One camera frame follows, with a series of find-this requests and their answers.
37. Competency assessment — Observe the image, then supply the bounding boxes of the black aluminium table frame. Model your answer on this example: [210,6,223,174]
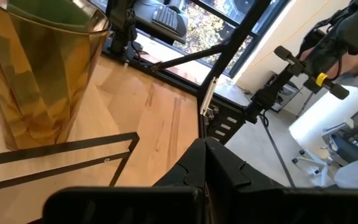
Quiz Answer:
[101,0,273,147]

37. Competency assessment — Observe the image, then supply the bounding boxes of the black keyboard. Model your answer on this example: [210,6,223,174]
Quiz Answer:
[152,4,188,37]

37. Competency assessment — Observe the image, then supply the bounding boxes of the person's forearm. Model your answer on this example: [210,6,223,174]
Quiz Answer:
[324,49,358,80]

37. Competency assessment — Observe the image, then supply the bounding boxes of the amber transparent cup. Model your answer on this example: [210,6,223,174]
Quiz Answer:
[0,0,111,151]

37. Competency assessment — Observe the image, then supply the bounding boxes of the office chair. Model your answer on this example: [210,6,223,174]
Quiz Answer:
[291,123,358,187]

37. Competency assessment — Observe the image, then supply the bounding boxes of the black window frame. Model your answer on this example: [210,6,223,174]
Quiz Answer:
[172,0,291,78]

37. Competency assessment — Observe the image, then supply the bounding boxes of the black stand leg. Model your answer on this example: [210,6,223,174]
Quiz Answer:
[258,111,298,189]

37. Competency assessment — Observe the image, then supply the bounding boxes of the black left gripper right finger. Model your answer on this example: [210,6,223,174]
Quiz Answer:
[205,136,288,224]

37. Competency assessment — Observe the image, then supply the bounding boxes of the silver frame bracket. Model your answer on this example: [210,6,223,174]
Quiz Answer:
[200,77,219,116]

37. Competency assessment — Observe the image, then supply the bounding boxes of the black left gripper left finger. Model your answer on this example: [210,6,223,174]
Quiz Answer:
[152,138,207,191]

